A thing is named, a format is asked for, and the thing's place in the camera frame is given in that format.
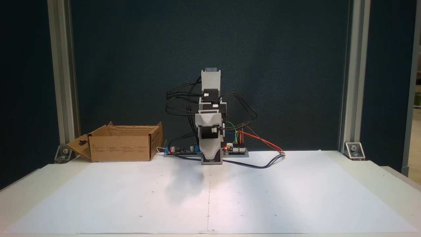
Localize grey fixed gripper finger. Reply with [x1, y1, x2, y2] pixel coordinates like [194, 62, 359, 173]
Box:
[199, 139, 222, 159]

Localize blue circuit board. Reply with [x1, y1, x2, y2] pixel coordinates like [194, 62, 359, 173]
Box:
[164, 142, 202, 157]

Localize large white paper sheet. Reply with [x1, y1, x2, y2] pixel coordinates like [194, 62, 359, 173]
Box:
[3, 150, 419, 235]

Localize brown cardboard box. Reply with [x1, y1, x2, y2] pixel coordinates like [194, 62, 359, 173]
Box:
[66, 121, 163, 163]

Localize circuit board with coloured wires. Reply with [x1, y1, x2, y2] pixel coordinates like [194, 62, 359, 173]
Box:
[223, 144, 249, 157]

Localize green wire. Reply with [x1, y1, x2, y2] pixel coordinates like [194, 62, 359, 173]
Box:
[225, 122, 238, 147]

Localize orange and red wires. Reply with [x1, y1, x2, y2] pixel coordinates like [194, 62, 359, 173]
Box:
[239, 130, 286, 155]

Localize black motor cable bundle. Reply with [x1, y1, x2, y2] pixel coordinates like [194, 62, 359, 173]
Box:
[165, 76, 203, 158]

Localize aluminium corner bracket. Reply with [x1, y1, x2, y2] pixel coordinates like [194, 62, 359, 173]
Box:
[54, 145, 80, 164]
[344, 142, 366, 161]

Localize aluminium frame post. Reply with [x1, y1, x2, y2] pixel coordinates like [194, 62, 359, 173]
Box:
[338, 0, 371, 155]
[47, 0, 80, 155]

